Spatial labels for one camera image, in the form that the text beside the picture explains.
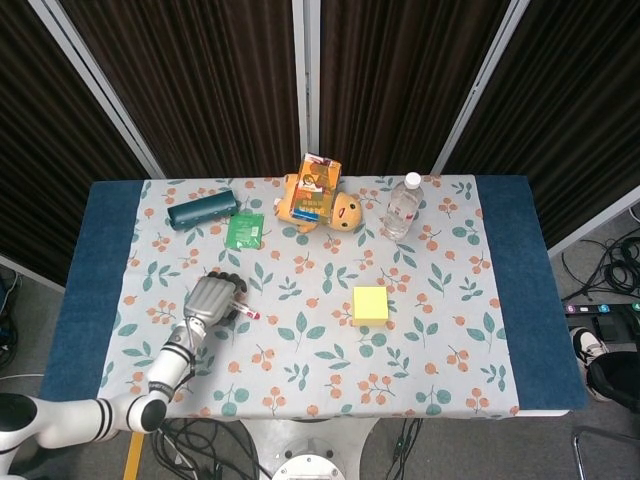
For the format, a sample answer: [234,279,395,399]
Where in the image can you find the orange drink carton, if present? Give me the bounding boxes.
[290,152,343,224]

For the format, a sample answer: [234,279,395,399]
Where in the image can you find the clear plastic water bottle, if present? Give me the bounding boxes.
[382,171,425,243]

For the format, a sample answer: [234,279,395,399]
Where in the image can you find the orange plush toy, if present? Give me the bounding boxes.
[272,173,365,235]

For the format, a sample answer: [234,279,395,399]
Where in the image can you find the yellow sticky note cube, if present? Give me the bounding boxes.
[352,286,390,328]

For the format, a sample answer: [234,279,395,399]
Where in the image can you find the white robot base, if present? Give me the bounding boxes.
[239,417,376,480]

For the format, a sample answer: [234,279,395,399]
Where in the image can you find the dark teal pencil case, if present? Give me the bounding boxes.
[166,189,240,232]

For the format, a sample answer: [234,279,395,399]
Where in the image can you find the white black sneaker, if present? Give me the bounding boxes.
[569,327,610,375]

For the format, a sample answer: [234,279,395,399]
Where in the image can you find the floral patterned tablecloth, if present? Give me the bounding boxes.
[93,174,521,420]

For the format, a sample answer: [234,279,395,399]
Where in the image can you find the red white marker pen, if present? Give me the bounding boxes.
[229,298,262,321]

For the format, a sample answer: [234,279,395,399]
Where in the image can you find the tangled black floor cables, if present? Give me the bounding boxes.
[149,418,274,480]
[562,234,640,301]

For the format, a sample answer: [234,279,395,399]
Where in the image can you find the metal chair leg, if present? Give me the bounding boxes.
[572,427,609,480]

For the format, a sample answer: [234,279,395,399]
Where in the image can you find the black power strip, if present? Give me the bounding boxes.
[562,299,640,317]

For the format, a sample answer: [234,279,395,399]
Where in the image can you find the dark fabric partition panel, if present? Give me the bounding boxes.
[0,0,166,291]
[305,0,531,177]
[29,0,307,181]
[432,0,640,257]

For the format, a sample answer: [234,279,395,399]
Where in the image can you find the green foil packet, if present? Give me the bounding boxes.
[224,211,266,250]

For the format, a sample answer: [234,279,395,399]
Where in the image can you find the blue table cover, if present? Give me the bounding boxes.
[39,174,589,419]

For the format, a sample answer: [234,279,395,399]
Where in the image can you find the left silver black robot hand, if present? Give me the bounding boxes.
[183,271,249,331]

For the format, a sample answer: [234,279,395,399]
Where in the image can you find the yellow floor tape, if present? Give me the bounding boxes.
[122,430,149,480]

